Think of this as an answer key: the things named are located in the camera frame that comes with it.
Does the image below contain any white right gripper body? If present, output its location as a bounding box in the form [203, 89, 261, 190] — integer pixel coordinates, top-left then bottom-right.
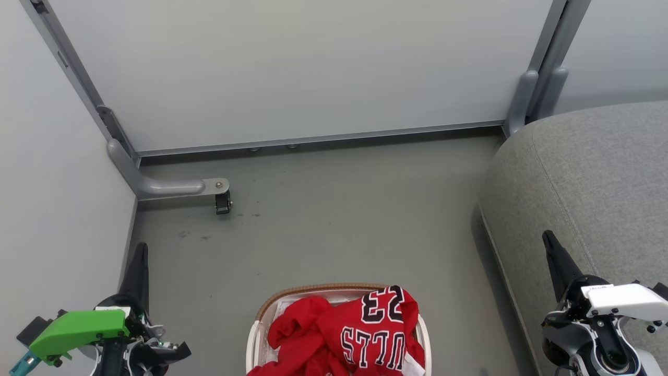
[565, 274, 668, 335]

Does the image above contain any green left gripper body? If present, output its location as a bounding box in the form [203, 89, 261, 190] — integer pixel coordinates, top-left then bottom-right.
[27, 294, 160, 376]

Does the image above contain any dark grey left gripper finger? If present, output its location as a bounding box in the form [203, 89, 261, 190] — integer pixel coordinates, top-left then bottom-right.
[119, 242, 150, 314]

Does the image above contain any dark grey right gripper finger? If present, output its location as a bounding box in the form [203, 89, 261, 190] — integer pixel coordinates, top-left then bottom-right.
[542, 230, 585, 303]

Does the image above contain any red basketball jersey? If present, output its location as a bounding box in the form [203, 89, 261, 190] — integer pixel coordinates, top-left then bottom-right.
[247, 285, 426, 376]

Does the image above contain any grey fabric sofa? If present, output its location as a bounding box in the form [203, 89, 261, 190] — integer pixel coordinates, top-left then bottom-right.
[478, 101, 668, 376]

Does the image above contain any grey curved partition leg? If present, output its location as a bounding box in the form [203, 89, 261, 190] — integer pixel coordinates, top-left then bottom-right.
[107, 138, 230, 201]

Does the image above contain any white laundry basket brown rim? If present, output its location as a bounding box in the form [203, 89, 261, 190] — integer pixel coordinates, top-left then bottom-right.
[245, 283, 433, 376]

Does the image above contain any grey partition foot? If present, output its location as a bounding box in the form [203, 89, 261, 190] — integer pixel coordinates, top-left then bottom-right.
[504, 70, 539, 137]
[535, 66, 568, 121]

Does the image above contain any grey metal partition rail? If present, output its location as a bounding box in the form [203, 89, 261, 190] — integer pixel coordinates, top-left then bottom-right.
[137, 121, 506, 157]

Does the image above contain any grey metal partition post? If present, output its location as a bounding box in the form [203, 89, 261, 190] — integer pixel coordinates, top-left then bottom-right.
[527, 0, 593, 123]
[20, 0, 140, 168]

